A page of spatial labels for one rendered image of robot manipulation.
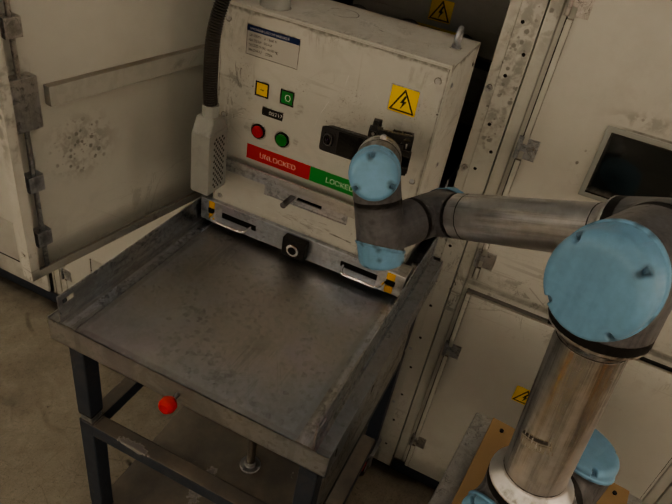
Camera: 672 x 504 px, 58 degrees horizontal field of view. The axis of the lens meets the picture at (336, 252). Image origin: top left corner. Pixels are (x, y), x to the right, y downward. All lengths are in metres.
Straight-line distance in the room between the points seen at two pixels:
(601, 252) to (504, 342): 1.01
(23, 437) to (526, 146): 1.72
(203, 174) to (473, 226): 0.64
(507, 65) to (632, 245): 0.77
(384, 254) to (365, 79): 0.41
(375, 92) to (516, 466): 0.72
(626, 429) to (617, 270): 1.14
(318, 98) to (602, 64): 0.55
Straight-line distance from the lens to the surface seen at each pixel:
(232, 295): 1.35
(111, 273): 1.36
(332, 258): 1.41
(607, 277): 0.66
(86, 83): 1.32
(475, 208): 0.95
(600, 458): 1.03
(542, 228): 0.88
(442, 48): 1.26
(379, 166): 0.88
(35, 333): 2.55
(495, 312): 1.60
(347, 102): 1.25
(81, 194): 1.44
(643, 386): 1.67
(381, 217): 0.92
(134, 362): 1.22
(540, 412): 0.81
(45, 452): 2.18
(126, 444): 1.50
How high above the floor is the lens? 1.73
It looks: 35 degrees down
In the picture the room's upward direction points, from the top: 11 degrees clockwise
